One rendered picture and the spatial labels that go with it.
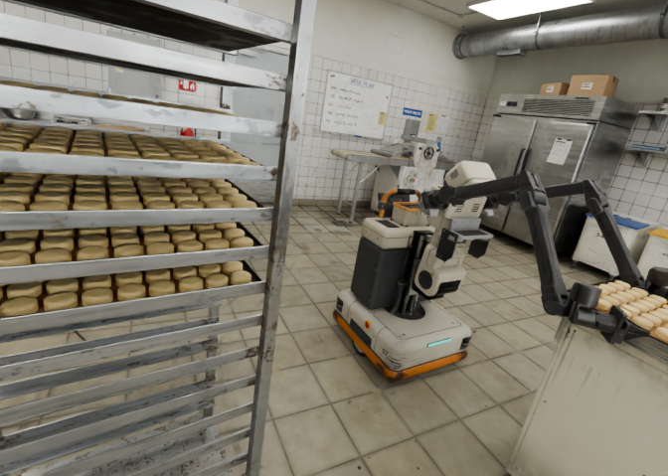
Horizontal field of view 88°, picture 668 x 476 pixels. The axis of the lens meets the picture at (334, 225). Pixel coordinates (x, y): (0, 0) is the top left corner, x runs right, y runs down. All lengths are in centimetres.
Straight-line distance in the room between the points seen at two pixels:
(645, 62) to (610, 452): 510
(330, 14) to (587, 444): 499
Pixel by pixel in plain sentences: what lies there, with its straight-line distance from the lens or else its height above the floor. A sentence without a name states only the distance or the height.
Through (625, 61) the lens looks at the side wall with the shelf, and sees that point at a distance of 618.
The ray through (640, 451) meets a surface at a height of 54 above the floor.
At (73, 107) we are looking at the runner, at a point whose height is 132.
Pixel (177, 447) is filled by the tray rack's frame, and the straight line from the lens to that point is 159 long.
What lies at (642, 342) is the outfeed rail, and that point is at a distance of 146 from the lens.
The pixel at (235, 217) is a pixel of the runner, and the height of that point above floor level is 114.
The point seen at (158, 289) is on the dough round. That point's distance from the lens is 81.
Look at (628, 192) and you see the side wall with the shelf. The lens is 582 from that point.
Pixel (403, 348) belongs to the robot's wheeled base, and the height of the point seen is 26.
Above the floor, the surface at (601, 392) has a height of 64.
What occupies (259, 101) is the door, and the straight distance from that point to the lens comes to 495.
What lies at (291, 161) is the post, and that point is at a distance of 73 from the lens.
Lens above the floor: 136
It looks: 17 degrees down
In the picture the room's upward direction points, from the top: 9 degrees clockwise
